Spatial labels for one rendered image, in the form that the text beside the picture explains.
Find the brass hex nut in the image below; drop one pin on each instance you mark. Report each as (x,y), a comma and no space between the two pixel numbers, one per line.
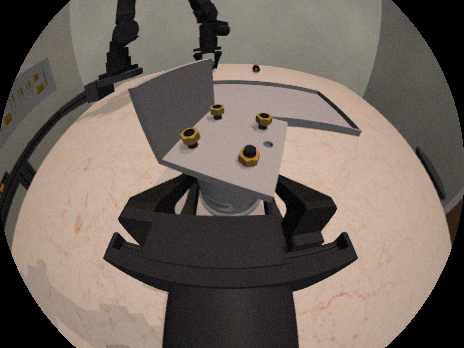
(248,161)
(217,109)
(190,136)
(264,119)

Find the grey l-shaped metal bracket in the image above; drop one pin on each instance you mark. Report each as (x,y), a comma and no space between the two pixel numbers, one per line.
(180,98)

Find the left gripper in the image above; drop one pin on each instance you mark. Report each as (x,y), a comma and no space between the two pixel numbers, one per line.
(206,46)

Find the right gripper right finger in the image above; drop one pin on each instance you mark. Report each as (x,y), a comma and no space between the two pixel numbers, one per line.
(307,210)

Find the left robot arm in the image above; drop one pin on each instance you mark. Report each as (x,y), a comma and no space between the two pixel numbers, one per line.
(118,57)

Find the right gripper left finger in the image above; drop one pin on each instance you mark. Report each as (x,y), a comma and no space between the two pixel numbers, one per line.
(162,198)

